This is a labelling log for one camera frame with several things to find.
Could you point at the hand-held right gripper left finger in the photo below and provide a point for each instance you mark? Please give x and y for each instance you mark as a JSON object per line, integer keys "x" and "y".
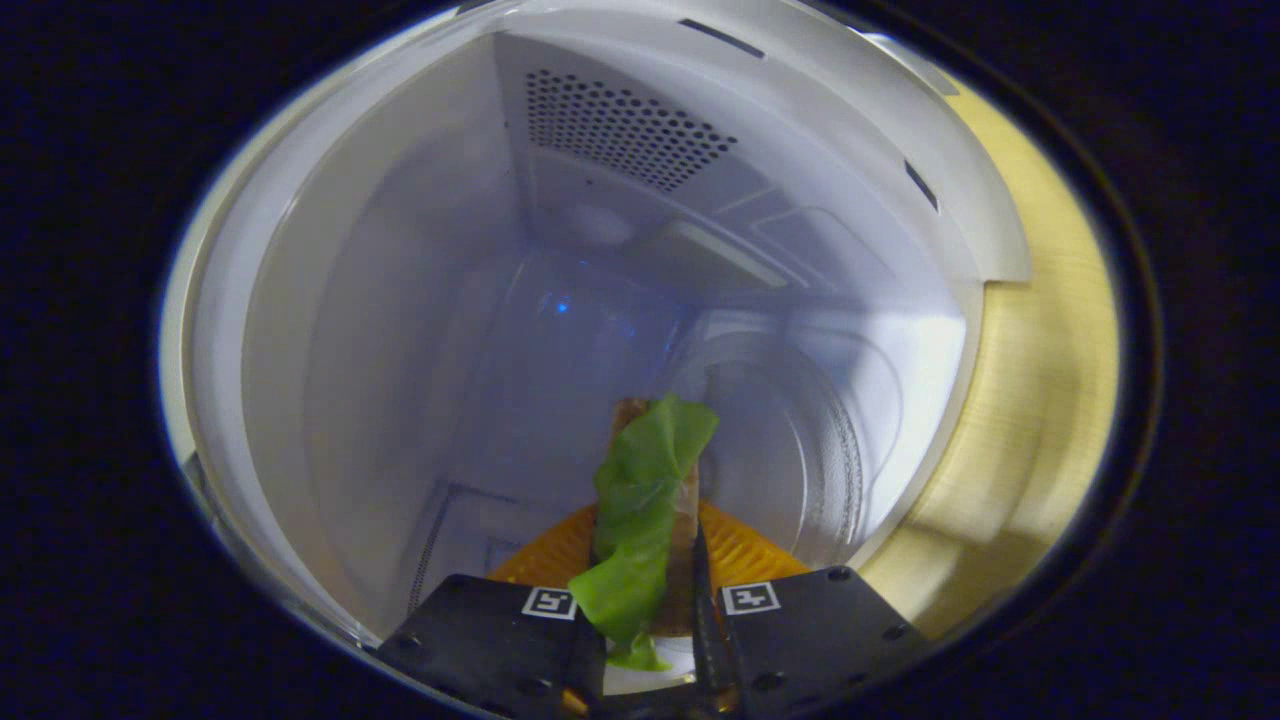
{"x": 480, "y": 640}

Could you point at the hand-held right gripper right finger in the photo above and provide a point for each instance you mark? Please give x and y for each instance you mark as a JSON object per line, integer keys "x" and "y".
{"x": 820, "y": 630}

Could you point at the lettuce sandwich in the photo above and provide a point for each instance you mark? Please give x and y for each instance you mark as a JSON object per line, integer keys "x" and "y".
{"x": 645, "y": 480}

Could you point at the white microwave oven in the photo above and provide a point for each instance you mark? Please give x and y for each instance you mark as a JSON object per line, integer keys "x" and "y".
{"x": 400, "y": 300}

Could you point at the glass turntable plate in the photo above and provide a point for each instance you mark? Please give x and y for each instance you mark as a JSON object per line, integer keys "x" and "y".
{"x": 800, "y": 440}

